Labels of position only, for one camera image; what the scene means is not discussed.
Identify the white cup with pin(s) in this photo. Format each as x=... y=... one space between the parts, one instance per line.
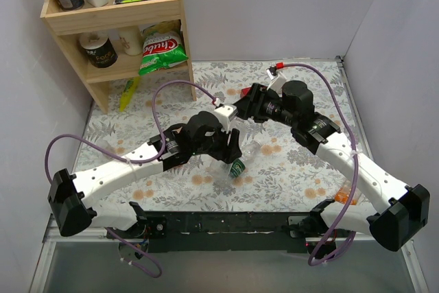
x=131 y=40

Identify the yellow green tube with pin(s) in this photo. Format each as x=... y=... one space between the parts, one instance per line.
x=128 y=92

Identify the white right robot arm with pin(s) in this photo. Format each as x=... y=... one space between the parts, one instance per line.
x=397 y=211

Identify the black base bar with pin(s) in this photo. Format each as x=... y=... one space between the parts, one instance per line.
x=187 y=231

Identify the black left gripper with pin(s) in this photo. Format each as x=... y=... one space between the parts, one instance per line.
x=226 y=145

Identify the red toothpaste box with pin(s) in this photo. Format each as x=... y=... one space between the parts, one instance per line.
x=244 y=92

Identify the green white chips bag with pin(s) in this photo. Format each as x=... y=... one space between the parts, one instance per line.
x=162 y=47

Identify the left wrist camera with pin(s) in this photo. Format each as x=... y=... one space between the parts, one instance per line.
x=225 y=115

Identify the small clear bottle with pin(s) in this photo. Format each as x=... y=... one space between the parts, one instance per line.
x=108 y=149

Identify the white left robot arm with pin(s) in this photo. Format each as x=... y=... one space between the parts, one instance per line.
x=76 y=200

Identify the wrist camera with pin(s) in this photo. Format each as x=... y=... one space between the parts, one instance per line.
x=225 y=115
x=277 y=79

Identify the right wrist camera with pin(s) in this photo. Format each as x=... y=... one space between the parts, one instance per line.
x=277 y=79

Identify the black paper cup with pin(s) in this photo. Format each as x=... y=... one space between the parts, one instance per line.
x=98 y=48

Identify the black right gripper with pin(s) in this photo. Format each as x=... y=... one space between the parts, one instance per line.
x=254 y=101

